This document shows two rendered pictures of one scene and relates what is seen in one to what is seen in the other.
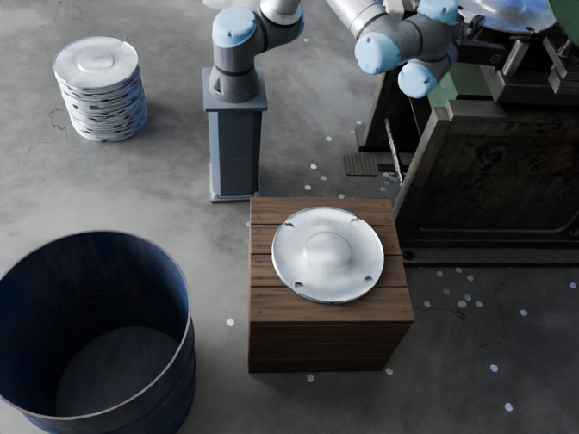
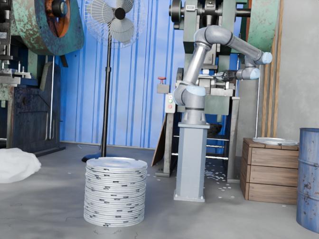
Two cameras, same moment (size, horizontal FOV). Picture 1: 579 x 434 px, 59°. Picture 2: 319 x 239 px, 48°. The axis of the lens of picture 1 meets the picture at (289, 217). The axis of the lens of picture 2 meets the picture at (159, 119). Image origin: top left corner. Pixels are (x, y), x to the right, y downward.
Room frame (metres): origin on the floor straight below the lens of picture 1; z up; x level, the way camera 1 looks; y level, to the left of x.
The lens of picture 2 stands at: (0.79, 2.33, 0.58)
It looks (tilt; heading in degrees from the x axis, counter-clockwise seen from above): 3 degrees down; 287
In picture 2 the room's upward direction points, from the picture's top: 4 degrees clockwise
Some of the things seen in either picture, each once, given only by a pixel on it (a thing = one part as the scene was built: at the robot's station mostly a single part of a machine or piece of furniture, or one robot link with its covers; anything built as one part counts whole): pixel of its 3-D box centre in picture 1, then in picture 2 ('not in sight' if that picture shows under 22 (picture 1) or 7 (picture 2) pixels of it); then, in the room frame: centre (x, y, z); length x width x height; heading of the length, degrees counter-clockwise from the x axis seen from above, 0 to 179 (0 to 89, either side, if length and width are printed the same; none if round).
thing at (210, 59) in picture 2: not in sight; (207, 46); (1.31, -0.55, 1.04); 0.17 x 0.15 x 0.30; 99
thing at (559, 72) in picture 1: (564, 55); (225, 83); (1.15, -0.61, 0.76); 0.17 x 0.06 x 0.10; 9
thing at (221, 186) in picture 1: (234, 139); (191, 160); (1.22, 0.22, 0.23); 0.19 x 0.19 x 0.45; 13
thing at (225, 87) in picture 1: (233, 73); (194, 115); (1.22, 0.22, 0.50); 0.15 x 0.15 x 0.10
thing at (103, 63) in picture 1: (96, 61); (117, 162); (1.47, 0.77, 0.26); 0.29 x 0.29 x 0.01
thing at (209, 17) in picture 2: not in sight; (209, 19); (1.31, -0.59, 1.27); 0.21 x 0.12 x 0.34; 99
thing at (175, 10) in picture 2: not in sight; (179, 13); (1.56, -0.56, 1.31); 0.22 x 0.12 x 0.22; 99
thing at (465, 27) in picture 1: (450, 40); (231, 75); (1.07, -0.31, 0.80); 0.12 x 0.09 x 0.08; 151
